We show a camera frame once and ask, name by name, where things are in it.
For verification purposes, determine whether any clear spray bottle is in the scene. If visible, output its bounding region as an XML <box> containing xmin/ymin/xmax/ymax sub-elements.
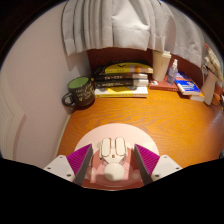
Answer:
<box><xmin>165</xmin><ymin>58</ymin><xmax>179</xmax><ymax>86</ymax></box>

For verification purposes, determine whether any white computer mouse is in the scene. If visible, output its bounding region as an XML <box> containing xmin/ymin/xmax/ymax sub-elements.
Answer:
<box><xmin>97</xmin><ymin>136</ymin><xmax>129</xmax><ymax>182</ymax></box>

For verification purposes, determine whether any orange book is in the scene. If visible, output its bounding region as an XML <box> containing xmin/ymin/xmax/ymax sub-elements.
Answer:
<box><xmin>186</xmin><ymin>79</ymin><xmax>206</xmax><ymax>103</ymax></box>

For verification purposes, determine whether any yellow and white book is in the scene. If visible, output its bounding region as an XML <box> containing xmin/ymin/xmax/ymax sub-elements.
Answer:
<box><xmin>94</xmin><ymin>85</ymin><xmax>149</xmax><ymax>99</ymax></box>

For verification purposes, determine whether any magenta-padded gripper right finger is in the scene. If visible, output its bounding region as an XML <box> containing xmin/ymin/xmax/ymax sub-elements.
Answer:
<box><xmin>133</xmin><ymin>143</ymin><xmax>184</xmax><ymax>185</ymax></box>

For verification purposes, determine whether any pink cartoon mouse pad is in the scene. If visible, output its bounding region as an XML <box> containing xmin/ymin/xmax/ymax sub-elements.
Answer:
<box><xmin>73</xmin><ymin>122</ymin><xmax>160</xmax><ymax>192</ymax></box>

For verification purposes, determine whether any black and yellow book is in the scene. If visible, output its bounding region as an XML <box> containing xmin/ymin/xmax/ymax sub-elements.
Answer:
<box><xmin>92</xmin><ymin>59</ymin><xmax>154</xmax><ymax>77</ymax></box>

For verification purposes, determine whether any white ceramic vase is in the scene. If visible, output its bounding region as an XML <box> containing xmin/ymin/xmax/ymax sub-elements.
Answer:
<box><xmin>200</xmin><ymin>64</ymin><xmax>219</xmax><ymax>106</ymax></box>

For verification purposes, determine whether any blue book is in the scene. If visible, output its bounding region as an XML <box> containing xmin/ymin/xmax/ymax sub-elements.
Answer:
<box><xmin>174</xmin><ymin>71</ymin><xmax>202</xmax><ymax>97</ymax></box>

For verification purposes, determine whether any red notebook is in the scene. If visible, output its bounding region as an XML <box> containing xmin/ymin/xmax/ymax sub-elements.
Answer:
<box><xmin>148</xmin><ymin>79</ymin><xmax>181</xmax><ymax>93</ymax></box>

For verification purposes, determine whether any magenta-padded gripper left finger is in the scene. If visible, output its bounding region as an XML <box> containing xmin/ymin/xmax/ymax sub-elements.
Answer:
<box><xmin>43</xmin><ymin>143</ymin><xmax>94</xmax><ymax>187</ymax></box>

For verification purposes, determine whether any white pleated curtain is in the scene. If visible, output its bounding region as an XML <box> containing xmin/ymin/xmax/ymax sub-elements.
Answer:
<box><xmin>61</xmin><ymin>0</ymin><xmax>214</xmax><ymax>68</ymax></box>

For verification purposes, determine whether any thin black book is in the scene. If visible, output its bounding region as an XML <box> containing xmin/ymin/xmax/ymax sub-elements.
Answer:
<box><xmin>94</xmin><ymin>78</ymin><xmax>150</xmax><ymax>89</ymax></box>
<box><xmin>93</xmin><ymin>73</ymin><xmax>149</xmax><ymax>82</ymax></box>

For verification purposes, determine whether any dark mug green inside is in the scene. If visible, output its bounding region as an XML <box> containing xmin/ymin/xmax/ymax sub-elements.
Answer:
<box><xmin>61</xmin><ymin>76</ymin><xmax>96</xmax><ymax>110</ymax></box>

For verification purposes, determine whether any white tumbler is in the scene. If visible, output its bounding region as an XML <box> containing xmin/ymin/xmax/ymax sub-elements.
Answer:
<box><xmin>151</xmin><ymin>49</ymin><xmax>172</xmax><ymax>82</ymax></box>

